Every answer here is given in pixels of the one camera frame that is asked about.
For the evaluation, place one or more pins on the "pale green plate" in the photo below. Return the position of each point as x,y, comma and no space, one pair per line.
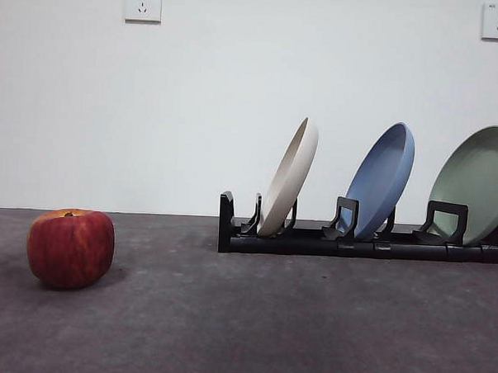
477,176

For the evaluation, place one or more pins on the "blue plate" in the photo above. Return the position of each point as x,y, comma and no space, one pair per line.
381,180

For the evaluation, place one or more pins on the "red yellow apple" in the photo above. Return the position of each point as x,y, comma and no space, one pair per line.
70,251

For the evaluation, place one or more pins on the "black plate rack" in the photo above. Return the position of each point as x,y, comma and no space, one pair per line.
296,245

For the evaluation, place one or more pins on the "cream yellow plate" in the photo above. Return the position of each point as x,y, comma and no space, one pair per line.
288,180

